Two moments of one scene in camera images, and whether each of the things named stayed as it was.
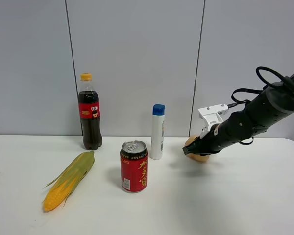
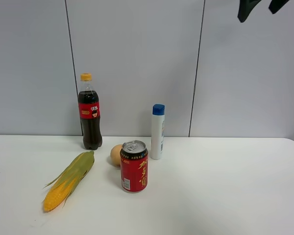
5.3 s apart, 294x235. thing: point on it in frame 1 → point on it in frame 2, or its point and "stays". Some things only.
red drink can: [134, 162] stays
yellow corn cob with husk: [67, 180] stays
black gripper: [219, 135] → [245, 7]
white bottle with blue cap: [158, 140] stays
